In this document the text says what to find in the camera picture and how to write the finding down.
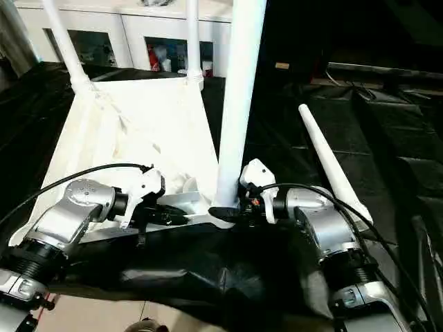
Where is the white plastic table top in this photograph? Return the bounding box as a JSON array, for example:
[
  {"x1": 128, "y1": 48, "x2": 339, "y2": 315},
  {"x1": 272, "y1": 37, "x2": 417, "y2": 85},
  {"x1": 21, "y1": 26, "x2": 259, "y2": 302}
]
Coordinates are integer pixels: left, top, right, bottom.
[{"x1": 8, "y1": 74, "x2": 240, "y2": 248}]

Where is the dark brown rounded object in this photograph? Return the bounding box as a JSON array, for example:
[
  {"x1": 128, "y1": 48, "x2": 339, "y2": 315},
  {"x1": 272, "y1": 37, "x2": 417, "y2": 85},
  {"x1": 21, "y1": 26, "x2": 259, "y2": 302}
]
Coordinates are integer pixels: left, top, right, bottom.
[{"x1": 124, "y1": 317, "x2": 169, "y2": 332}]

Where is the black glossy mat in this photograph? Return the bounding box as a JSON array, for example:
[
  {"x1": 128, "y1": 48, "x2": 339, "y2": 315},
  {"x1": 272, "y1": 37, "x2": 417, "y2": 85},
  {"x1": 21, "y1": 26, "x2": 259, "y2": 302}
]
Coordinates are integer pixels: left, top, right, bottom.
[{"x1": 0, "y1": 60, "x2": 443, "y2": 332}]

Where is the red package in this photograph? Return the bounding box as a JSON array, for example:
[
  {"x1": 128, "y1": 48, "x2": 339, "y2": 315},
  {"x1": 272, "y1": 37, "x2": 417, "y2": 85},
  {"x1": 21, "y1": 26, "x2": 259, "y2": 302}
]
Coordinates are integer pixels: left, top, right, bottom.
[{"x1": 147, "y1": 44, "x2": 161, "y2": 70}]

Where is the white glass door cabinet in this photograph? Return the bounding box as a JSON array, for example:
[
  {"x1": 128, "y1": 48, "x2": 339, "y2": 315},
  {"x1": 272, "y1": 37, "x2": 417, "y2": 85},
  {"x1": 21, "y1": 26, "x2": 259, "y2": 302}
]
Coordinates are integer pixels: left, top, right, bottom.
[{"x1": 13, "y1": 0, "x2": 233, "y2": 77}]

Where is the black flat monitor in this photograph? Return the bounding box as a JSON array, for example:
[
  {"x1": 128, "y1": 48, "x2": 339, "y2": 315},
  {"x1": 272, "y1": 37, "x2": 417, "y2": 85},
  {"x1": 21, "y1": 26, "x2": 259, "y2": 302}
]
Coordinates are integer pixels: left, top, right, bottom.
[{"x1": 327, "y1": 0, "x2": 443, "y2": 82}]

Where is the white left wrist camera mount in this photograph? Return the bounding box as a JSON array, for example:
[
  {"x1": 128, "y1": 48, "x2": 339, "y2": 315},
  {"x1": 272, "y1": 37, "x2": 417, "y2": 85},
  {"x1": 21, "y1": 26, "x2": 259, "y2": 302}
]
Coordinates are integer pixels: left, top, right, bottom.
[{"x1": 119, "y1": 167, "x2": 166, "y2": 229}]

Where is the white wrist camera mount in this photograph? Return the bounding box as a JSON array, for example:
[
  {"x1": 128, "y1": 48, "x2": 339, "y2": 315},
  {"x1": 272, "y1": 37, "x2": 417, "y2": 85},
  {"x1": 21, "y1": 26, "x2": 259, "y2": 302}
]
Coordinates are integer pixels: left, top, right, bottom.
[
  {"x1": 239, "y1": 158, "x2": 278, "y2": 225},
  {"x1": 119, "y1": 167, "x2": 166, "y2": 229}
]

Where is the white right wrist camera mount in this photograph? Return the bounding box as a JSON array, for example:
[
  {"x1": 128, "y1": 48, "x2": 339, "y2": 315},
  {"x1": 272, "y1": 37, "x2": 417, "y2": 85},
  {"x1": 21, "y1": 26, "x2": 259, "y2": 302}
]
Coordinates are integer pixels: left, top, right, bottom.
[{"x1": 239, "y1": 158, "x2": 278, "y2": 225}]

